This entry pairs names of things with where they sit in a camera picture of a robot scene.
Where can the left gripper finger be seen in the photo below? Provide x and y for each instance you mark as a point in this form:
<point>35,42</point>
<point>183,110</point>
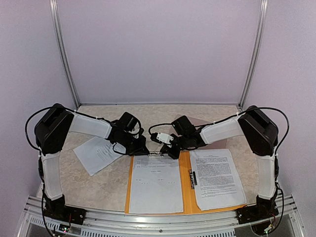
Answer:
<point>137,153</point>
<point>144,150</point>

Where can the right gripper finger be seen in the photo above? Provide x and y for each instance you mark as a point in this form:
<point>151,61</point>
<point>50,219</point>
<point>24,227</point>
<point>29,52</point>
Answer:
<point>165,149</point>
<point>173,155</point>

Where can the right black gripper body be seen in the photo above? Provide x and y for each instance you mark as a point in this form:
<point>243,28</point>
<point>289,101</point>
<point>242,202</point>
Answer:
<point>179,142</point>

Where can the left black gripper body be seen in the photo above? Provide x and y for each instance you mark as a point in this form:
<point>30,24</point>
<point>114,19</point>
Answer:
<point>135,145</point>

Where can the metal folder cover clip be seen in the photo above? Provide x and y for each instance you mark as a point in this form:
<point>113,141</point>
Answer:
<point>155,154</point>

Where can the metal folder spine clip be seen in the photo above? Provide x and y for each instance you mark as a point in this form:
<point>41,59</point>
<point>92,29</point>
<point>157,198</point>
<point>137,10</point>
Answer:
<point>193,179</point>

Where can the white sheet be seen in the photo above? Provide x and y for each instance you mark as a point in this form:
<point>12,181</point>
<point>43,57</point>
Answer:
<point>155,186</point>

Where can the orange file folder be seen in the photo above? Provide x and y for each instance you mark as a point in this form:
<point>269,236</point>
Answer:
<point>188,194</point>

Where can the stack of printed papers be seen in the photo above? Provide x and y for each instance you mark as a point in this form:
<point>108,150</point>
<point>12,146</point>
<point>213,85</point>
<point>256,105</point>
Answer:
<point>218,181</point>

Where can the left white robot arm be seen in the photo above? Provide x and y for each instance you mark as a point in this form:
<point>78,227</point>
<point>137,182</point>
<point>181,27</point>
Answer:
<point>52,130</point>

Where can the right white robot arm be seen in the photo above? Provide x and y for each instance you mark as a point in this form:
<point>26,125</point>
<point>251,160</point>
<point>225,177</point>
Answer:
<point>261,134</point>

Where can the translucent grey plastic sheet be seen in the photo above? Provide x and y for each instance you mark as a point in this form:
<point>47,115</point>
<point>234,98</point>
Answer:
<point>188,136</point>

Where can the remaining white paper stack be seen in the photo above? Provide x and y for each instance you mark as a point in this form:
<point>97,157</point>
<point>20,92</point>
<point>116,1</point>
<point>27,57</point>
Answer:
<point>97,153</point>

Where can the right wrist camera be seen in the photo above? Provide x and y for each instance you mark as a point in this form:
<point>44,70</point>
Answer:
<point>162,138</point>

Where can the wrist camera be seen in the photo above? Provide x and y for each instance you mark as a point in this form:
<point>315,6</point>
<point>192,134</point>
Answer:
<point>162,138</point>
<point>138,133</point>

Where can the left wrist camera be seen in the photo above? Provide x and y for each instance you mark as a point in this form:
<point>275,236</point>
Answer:
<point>138,133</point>

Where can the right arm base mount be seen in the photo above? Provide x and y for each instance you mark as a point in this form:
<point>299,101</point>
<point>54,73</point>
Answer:
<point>254,213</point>

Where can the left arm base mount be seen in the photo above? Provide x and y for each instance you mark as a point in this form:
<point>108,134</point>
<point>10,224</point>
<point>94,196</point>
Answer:
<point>65,213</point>

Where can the front aluminium rail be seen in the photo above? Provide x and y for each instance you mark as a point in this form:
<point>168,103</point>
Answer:
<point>106,223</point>

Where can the left aluminium frame post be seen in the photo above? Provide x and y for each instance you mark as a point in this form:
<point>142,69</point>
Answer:
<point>62,51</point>

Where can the aluminium frame post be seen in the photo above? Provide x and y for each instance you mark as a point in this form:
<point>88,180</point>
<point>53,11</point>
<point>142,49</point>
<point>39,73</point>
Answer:
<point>62,51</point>
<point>255,52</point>

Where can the right aluminium frame post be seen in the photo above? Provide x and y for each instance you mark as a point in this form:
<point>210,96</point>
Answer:
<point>255,52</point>

